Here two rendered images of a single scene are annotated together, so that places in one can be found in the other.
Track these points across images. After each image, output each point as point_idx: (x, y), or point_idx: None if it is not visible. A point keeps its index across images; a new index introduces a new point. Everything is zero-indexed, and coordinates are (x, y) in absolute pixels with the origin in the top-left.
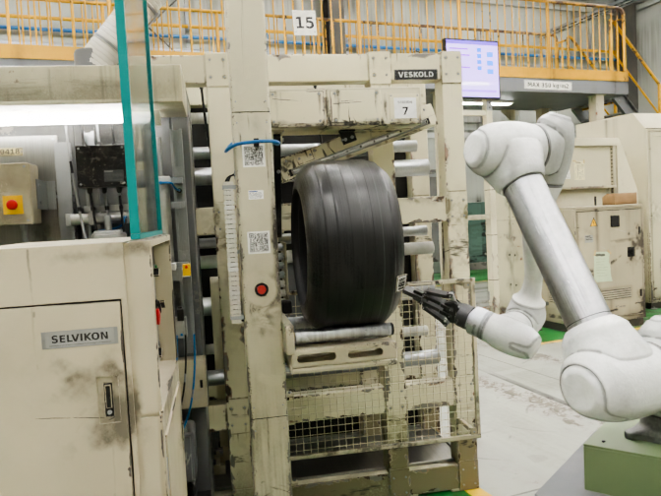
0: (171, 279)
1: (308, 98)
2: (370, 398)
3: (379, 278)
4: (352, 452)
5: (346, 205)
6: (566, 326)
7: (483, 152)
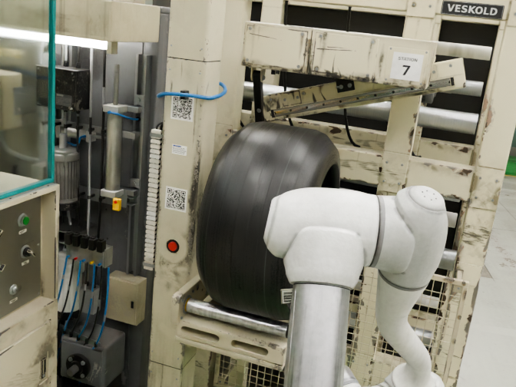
0: (55, 226)
1: (289, 38)
2: None
3: (258, 285)
4: None
5: (238, 196)
6: None
7: (266, 233)
